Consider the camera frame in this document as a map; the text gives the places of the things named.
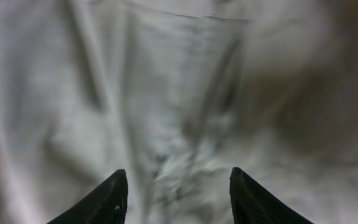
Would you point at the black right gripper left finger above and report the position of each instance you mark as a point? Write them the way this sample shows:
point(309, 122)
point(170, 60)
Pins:
point(106, 204)

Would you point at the khaki green shorts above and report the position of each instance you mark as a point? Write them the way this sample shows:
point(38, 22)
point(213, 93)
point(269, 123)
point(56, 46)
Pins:
point(178, 93)

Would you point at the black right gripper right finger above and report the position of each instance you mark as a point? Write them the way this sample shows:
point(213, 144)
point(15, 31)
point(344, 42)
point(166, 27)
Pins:
point(253, 204)

